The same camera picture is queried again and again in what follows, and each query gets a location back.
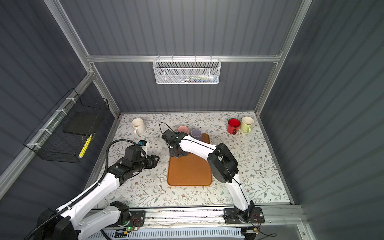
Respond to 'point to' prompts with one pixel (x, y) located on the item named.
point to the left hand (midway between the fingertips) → (154, 158)
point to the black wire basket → (63, 135)
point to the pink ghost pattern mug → (183, 129)
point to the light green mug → (247, 122)
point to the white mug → (138, 124)
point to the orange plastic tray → (191, 170)
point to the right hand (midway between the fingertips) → (177, 154)
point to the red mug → (233, 125)
